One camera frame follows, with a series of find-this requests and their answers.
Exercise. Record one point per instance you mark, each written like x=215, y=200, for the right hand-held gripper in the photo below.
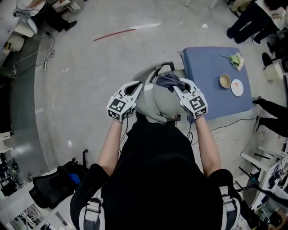
x=196, y=104

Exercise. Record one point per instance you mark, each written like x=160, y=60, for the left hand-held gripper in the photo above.
x=118, y=105

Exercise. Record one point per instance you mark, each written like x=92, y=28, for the dark grey cloth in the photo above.
x=168, y=79

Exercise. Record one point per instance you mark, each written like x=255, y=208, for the grey shell chair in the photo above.
x=164, y=103

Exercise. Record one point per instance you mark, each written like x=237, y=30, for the person's right forearm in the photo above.
x=207, y=148

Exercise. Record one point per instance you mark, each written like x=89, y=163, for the person's left forearm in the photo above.
x=110, y=148

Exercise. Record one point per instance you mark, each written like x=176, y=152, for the dark blue object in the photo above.
x=74, y=178

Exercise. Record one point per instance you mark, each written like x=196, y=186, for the black office chair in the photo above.
x=51, y=191

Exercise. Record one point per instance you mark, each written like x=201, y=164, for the blue cloth covered table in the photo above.
x=207, y=67

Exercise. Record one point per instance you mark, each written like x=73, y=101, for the wooden bowl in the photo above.
x=225, y=80

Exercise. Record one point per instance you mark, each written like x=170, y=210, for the white plate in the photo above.
x=237, y=88

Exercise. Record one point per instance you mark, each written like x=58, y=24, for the pale flower bunch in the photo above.
x=236, y=60

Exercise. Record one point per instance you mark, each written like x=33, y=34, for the red floor tape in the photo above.
x=112, y=34

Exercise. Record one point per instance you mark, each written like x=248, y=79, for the white waste bin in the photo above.
x=273, y=71

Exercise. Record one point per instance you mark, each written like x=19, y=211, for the person's black clothed torso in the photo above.
x=157, y=179

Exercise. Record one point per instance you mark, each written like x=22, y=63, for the white shelf rack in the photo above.
x=27, y=215

